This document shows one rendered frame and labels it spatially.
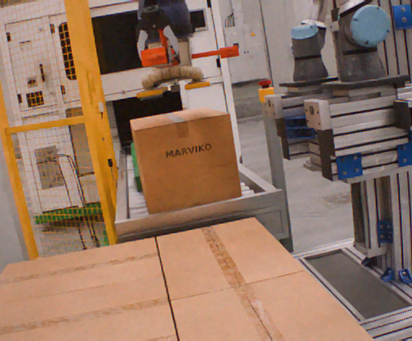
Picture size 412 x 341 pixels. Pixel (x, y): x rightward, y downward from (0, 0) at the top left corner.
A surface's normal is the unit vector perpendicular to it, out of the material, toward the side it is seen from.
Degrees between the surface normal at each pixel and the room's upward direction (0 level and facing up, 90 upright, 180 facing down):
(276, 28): 90
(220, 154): 90
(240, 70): 90
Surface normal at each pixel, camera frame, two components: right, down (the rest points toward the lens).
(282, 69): 0.16, 0.17
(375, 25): 0.00, 0.32
